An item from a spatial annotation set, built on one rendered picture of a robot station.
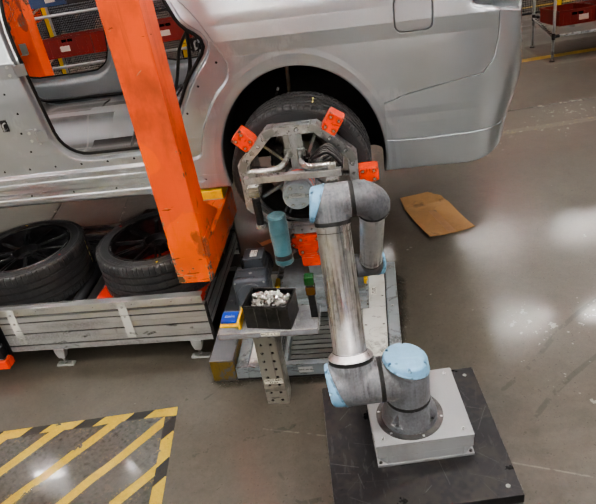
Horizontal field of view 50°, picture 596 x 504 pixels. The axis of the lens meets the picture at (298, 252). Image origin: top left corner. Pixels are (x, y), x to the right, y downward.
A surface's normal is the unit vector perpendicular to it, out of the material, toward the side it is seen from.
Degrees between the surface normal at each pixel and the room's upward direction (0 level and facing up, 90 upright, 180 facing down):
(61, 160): 92
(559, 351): 0
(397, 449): 90
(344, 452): 0
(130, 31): 90
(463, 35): 90
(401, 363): 6
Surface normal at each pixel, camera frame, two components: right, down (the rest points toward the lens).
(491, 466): -0.15, -0.84
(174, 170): -0.08, 0.53
